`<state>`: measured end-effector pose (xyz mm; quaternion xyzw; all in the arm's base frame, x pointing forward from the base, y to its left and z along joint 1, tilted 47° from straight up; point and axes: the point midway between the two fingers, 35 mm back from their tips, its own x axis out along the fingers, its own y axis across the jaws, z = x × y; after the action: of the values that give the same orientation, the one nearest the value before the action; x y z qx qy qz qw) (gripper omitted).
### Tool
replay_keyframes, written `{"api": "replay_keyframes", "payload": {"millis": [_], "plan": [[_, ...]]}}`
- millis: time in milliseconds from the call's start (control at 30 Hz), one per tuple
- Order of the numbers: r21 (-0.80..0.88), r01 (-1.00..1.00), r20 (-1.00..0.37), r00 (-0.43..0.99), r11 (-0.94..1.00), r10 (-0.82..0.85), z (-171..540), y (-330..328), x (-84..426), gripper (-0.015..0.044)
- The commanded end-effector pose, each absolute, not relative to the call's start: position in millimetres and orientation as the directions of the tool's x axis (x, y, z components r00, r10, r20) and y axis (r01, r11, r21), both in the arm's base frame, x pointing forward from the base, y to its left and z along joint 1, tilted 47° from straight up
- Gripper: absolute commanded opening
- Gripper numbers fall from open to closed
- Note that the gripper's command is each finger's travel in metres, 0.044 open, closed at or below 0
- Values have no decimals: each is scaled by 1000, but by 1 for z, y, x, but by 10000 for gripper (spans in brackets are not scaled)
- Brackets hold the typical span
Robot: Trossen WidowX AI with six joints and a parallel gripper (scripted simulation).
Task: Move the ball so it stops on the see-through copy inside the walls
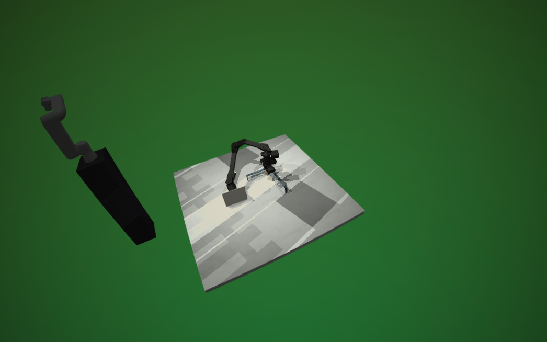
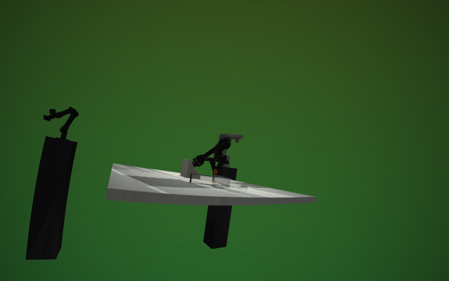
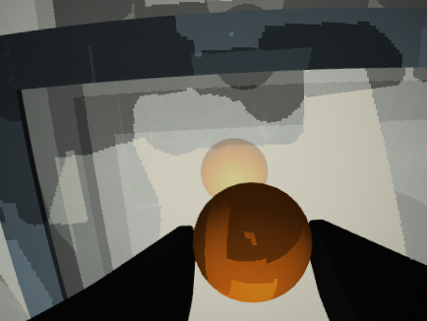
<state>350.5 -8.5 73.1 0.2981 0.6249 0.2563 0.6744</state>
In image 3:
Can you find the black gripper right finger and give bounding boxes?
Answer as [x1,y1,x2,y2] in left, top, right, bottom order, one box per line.
[309,220,427,321]

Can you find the translucent orange ball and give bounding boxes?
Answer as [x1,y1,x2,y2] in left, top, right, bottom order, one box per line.
[201,137,269,196]

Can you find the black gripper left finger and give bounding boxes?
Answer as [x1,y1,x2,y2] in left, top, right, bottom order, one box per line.
[27,226,195,321]

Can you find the orange-brown ball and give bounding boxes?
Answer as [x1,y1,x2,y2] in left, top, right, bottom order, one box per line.
[193,181,312,302]

